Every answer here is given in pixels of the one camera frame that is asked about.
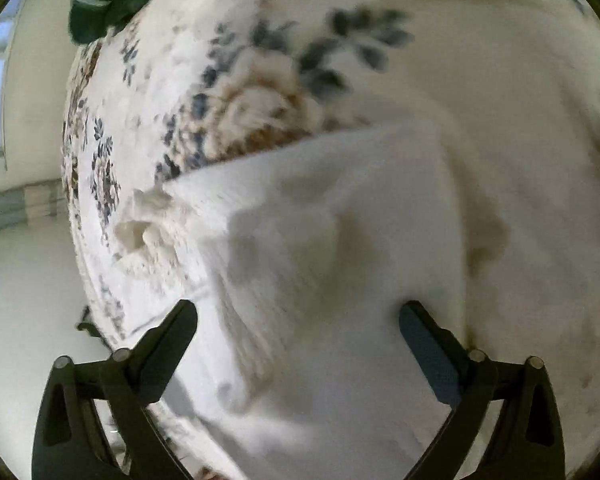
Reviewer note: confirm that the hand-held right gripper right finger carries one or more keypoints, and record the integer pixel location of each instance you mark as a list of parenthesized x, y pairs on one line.
[(430, 350)]

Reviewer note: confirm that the teal striped curtain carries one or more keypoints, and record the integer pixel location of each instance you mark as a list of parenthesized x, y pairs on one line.
[(0, 210)]

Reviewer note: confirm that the white towel cloth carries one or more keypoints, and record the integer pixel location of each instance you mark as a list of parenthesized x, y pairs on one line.
[(330, 260)]

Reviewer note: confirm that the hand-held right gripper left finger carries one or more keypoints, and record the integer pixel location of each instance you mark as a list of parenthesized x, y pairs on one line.
[(166, 341)]

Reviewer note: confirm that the floral printed blanket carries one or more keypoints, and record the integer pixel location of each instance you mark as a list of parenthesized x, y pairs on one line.
[(530, 135)]

